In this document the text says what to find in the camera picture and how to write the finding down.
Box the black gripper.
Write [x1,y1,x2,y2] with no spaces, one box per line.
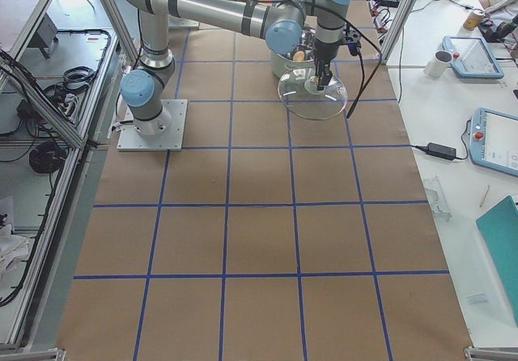
[313,39,338,88]

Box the white mug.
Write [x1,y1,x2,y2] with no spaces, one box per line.
[423,50,452,79]

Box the small white label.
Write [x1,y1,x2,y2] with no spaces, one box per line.
[466,292,488,304]

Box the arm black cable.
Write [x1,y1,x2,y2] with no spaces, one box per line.
[278,0,384,118]

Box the clear plastic holder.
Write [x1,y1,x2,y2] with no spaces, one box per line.
[422,176,452,220]

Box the black power adapter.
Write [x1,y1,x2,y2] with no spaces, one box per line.
[413,142,466,161]

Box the near teach pendant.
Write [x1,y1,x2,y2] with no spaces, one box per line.
[469,108,517,176]

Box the brown egg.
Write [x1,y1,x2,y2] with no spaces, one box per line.
[292,51,305,62]

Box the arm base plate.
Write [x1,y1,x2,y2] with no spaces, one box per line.
[117,100,188,151]
[168,15,200,29]

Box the yellow drink can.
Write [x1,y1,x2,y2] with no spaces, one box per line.
[462,8,486,32]

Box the pale green cooking pot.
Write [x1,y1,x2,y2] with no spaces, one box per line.
[270,24,316,78]

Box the aluminium frame post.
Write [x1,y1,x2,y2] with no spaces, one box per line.
[380,0,417,65]

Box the far teach pendant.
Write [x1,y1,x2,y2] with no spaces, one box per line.
[443,36,504,79]

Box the teach pendant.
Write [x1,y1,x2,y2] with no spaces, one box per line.
[443,36,504,79]
[469,108,517,176]

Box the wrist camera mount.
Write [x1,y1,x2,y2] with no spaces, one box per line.
[342,28,362,57]

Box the glass pot lid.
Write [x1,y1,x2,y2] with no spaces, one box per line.
[278,67,347,121]

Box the wooden stick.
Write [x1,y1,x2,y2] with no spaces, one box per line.
[479,185,490,208]

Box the teal folder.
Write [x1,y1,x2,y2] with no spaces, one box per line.
[476,195,517,324]

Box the coiled black cable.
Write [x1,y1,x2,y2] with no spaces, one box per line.
[28,140,68,176]

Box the grey box on shelf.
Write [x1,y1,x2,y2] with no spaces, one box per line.
[28,13,58,59]

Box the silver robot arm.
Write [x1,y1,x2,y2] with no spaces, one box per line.
[126,0,351,121]

